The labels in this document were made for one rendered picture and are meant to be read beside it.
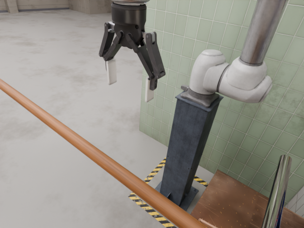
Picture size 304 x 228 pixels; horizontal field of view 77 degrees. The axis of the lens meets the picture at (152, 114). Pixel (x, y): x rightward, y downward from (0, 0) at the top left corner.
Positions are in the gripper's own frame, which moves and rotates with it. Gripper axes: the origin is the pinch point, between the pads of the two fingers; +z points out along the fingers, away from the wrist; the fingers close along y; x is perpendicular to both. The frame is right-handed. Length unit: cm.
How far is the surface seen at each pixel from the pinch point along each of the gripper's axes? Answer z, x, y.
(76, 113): 132, -75, 165
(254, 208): 74, -45, -50
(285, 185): 13.2, -7.3, -43.0
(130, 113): 134, -125, 112
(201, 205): 73, -28, -26
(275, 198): 13.0, -1.8, -41.6
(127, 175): 9.0, 16.4, -14.1
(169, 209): 9.1, 16.8, -25.0
